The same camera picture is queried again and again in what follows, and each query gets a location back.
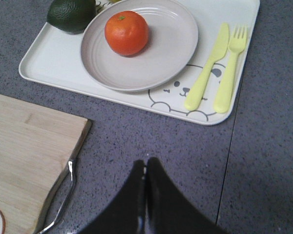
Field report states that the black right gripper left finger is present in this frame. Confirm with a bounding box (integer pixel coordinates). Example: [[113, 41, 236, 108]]
[[80, 160, 145, 234]]

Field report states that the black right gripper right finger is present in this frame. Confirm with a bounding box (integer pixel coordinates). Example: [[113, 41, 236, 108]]
[[146, 157, 225, 234]]

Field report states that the beige round plate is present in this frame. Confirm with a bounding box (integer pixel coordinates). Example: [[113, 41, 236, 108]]
[[81, 0, 198, 92]]

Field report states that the orange mandarin fruit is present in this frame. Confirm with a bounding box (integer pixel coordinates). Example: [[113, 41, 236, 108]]
[[105, 11, 149, 56]]

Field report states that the yellow plastic knife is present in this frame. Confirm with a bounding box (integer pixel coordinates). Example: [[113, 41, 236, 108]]
[[184, 22, 229, 111]]

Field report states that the wooden cutting board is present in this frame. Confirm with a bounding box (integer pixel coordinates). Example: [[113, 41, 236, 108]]
[[0, 95, 91, 234]]

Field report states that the yellow plastic fork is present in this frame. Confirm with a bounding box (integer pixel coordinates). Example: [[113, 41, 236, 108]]
[[213, 26, 248, 114]]

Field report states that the green lime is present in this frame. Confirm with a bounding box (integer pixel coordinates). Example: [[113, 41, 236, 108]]
[[47, 0, 96, 33]]

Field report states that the metal cutting board handle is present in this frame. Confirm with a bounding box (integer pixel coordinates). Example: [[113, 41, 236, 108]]
[[34, 159, 77, 234]]

